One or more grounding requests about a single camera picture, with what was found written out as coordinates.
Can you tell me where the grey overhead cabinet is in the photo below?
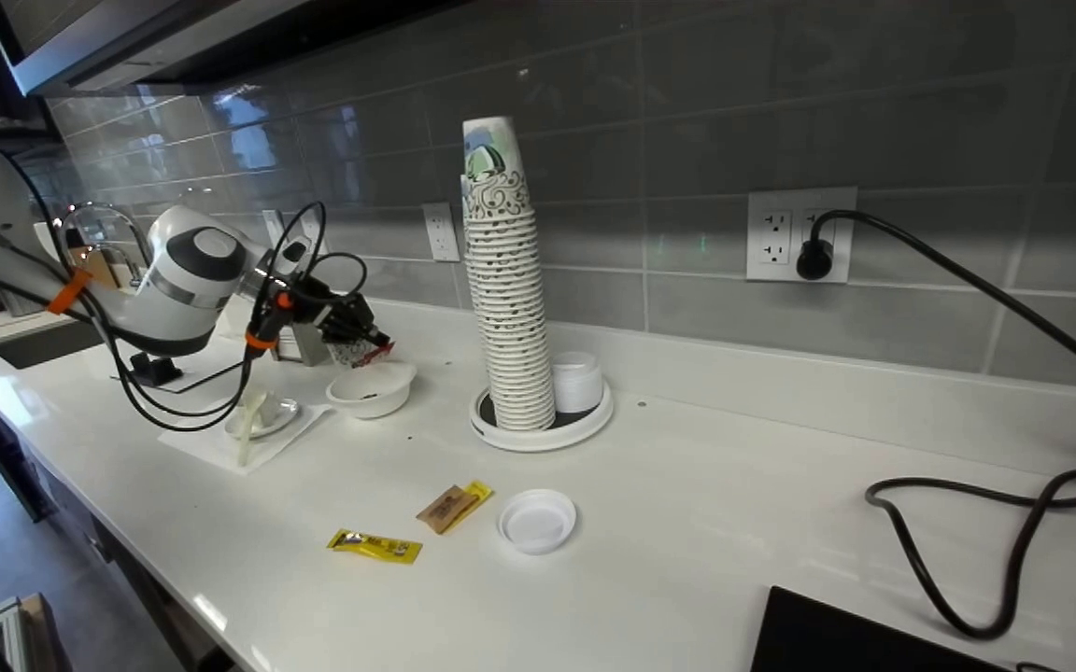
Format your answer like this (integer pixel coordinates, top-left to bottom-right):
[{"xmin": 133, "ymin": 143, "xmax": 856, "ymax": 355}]
[{"xmin": 0, "ymin": 0, "xmax": 478, "ymax": 104}]

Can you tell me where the brown paper packet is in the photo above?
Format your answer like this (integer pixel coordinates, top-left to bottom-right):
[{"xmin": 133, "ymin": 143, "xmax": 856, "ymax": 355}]
[{"xmin": 412, "ymin": 482, "xmax": 483, "ymax": 541}]

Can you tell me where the small white cup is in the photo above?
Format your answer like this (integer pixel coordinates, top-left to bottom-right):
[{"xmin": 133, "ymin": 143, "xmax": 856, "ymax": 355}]
[{"xmin": 546, "ymin": 347, "xmax": 605, "ymax": 418}]

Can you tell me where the yellow packet with black print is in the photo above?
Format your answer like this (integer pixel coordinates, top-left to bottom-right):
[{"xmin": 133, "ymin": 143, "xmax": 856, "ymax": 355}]
[{"xmin": 323, "ymin": 526, "xmax": 425, "ymax": 571}]

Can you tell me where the white plastic cup lid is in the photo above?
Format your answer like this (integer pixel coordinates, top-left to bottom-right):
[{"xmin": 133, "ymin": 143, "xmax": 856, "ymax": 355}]
[{"xmin": 490, "ymin": 486, "xmax": 582, "ymax": 558}]

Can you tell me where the white double wall outlet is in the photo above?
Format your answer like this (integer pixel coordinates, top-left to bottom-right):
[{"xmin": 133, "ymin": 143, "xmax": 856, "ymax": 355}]
[{"xmin": 742, "ymin": 184, "xmax": 861, "ymax": 287}]

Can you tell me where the small black object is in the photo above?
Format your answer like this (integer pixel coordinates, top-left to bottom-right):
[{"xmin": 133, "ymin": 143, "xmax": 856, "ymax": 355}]
[{"xmin": 122, "ymin": 349, "xmax": 181, "ymax": 386}]

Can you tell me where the red sauce packet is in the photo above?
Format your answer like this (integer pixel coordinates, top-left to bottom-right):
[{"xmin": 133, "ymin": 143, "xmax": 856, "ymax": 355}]
[{"xmin": 348, "ymin": 338, "xmax": 399, "ymax": 372}]

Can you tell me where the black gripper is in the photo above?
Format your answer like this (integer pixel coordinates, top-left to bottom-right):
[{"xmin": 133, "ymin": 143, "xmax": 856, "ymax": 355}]
[{"xmin": 265, "ymin": 268, "xmax": 399, "ymax": 372}]

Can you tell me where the brown wooden furniture piece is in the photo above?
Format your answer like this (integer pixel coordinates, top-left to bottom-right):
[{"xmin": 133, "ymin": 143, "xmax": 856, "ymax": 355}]
[{"xmin": 11, "ymin": 591, "xmax": 73, "ymax": 672}]

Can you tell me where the tall paper cup stack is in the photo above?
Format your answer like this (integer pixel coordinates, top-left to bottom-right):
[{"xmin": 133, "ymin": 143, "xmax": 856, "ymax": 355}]
[{"xmin": 454, "ymin": 115, "xmax": 559, "ymax": 435}]

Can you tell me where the black power cable with plug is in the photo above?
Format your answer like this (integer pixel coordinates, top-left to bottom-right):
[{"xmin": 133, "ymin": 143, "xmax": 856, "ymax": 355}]
[{"xmin": 792, "ymin": 205, "xmax": 1076, "ymax": 643}]

